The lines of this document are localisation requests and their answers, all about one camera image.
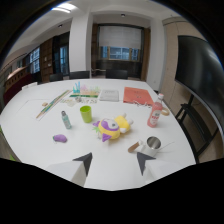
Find silver metal can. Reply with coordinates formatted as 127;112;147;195
141;135;162;157

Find brown white tube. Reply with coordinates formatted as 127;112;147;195
127;139;144;154

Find small clear spray bottle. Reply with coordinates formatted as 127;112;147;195
60;110;73;130

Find black screen stand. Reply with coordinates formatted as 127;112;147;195
174;93;220;164

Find pink drink bottle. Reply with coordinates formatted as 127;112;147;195
147;93;165;129

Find beige tape roll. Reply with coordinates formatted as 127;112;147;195
160;106;171;117

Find green plastic cup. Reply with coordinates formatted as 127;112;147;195
79;105;93;124

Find yellow purple plush toy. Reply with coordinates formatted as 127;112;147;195
92;112;135;143

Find long green yellow ruler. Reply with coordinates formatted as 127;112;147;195
35;89;72;120

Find small clear packets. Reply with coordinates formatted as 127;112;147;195
60;95;98;108

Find colourful test tube rack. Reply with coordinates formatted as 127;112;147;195
72;80;101;95

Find white grey book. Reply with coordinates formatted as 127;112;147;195
98;88;120;102

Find black office chair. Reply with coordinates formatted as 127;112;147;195
68;70;91;80
48;72;64;83
105;68;129;80

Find large black display screen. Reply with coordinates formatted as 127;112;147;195
174;34;224;134

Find white roller window blind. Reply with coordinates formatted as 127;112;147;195
98;25;143;50

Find purple eggplant keychain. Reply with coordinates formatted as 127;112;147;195
52;133;68;144

